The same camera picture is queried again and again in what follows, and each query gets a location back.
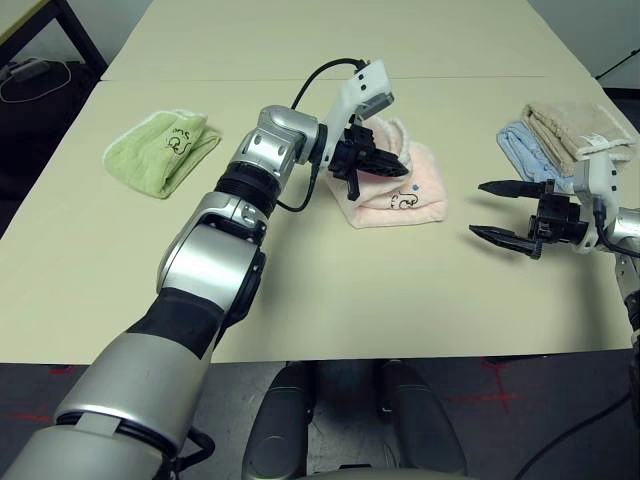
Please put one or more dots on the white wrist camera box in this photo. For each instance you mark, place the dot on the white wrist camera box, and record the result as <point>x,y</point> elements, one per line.
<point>360,92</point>
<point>597,185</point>

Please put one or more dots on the light blue folded towel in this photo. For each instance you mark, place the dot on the light blue folded towel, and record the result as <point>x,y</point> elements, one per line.
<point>520,150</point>

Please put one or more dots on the dark grey robot leg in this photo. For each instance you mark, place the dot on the dark grey robot leg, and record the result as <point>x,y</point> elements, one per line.
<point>425,430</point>
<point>280,430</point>

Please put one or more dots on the dark grey robot left leg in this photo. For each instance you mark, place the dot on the dark grey robot left leg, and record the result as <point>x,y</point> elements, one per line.
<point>280,430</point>

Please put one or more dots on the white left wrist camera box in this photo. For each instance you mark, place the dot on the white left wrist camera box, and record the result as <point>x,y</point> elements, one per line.
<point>360,92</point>

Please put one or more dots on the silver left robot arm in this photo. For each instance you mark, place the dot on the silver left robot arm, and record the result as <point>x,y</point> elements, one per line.
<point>240,225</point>

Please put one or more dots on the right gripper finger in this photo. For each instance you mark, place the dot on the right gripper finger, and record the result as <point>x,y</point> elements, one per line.
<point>507,189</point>
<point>502,240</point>

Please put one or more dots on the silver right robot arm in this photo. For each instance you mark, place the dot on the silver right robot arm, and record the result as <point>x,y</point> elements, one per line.
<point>627,225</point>

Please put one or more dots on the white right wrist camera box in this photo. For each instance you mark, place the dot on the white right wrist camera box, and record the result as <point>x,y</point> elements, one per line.
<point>597,185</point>

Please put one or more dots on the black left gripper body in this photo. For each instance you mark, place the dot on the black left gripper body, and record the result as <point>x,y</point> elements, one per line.
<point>350,150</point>

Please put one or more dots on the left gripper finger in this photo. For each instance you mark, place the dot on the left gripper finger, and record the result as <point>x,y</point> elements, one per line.
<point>387,159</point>
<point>382,171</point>

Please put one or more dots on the green folded towel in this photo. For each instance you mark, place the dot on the green folded towel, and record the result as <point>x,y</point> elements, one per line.
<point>150,155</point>

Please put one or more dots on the dark grey robot right leg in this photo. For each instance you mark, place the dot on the dark grey robot right leg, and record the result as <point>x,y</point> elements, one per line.
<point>425,430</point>

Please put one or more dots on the pink terry towel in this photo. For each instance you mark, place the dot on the pink terry towel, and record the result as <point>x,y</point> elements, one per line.
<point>420,195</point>

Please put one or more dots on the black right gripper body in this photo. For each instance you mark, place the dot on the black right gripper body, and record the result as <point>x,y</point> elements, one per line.
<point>557,220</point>

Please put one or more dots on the beige side table black legs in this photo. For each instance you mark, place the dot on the beige side table black legs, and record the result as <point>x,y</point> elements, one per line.
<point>70,35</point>

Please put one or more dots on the beige folded towel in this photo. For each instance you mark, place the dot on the beige folded towel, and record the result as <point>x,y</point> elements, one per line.
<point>565,125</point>

